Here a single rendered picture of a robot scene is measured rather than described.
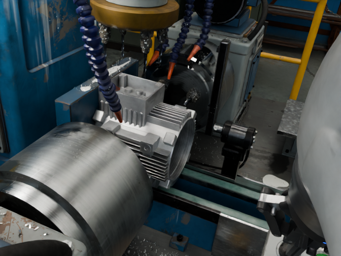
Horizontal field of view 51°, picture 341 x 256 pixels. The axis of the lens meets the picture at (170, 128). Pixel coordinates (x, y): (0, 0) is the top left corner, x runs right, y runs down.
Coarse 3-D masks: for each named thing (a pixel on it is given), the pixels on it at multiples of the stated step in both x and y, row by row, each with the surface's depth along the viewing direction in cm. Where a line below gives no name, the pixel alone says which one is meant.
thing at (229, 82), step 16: (192, 48) 101; (208, 48) 105; (176, 64) 98; (192, 64) 96; (208, 64) 98; (160, 80) 102; (176, 80) 101; (192, 80) 98; (208, 80) 97; (224, 80) 102; (176, 96) 103; (192, 96) 97; (208, 96) 99; (224, 96) 103; (208, 112) 102
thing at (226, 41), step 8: (224, 40) 82; (224, 48) 82; (224, 56) 83; (216, 64) 84; (224, 64) 84; (216, 72) 85; (224, 72) 86; (216, 80) 86; (216, 88) 87; (216, 96) 88; (216, 104) 89; (216, 112) 91; (208, 120) 92; (216, 120) 94; (208, 128) 93
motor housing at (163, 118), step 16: (160, 112) 80; (176, 112) 80; (128, 128) 80; (144, 128) 80; (160, 128) 79; (176, 128) 78; (192, 128) 89; (128, 144) 79; (160, 144) 78; (176, 144) 93; (144, 160) 78; (160, 160) 77; (176, 160) 91; (160, 176) 79; (176, 176) 87
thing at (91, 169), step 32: (64, 128) 62; (96, 128) 62; (32, 160) 53; (64, 160) 53; (96, 160) 56; (128, 160) 60; (0, 192) 49; (32, 192) 49; (64, 192) 49; (96, 192) 52; (128, 192) 57; (64, 224) 48; (96, 224) 50; (128, 224) 57
